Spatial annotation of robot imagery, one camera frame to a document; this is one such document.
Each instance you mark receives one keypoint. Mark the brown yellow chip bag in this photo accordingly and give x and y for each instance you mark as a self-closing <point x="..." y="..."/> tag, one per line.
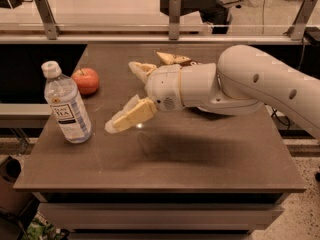
<point x="170" y="59"/>

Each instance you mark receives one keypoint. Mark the red apple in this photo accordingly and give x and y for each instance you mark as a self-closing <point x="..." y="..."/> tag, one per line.
<point x="87" y="80"/>

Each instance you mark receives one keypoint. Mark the metal railing bracket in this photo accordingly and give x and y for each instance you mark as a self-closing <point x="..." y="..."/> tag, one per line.
<point x="51" y="28"/>
<point x="296" y="31"/>
<point x="174" y="19"/>

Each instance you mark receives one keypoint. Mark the glass railing panel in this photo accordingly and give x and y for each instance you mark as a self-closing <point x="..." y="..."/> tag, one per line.
<point x="253" y="17"/>

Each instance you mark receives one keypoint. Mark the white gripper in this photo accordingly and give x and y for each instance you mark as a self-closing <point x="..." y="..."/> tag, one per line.
<point x="163" y="85"/>

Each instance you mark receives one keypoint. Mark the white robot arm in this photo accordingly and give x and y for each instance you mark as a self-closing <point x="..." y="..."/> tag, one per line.
<point x="242" y="80"/>

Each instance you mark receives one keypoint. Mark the right metal railing bracket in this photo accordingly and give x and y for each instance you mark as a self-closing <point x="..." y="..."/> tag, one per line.
<point x="296" y="31"/>

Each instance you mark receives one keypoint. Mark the clear blue plastic bottle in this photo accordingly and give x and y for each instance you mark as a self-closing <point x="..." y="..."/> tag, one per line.
<point x="65" y="101"/>

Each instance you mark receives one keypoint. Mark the brown cardboard box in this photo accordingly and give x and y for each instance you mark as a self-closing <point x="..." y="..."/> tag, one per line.
<point x="11" y="200"/>

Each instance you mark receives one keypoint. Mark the green patterned bag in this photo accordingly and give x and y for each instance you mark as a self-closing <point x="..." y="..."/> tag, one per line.
<point x="41" y="229"/>

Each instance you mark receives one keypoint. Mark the middle metal railing bracket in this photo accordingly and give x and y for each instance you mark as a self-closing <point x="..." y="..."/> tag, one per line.
<point x="174" y="19"/>

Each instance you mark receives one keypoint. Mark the left metal railing bracket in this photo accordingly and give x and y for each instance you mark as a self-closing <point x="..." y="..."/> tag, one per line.
<point x="51" y="28"/>

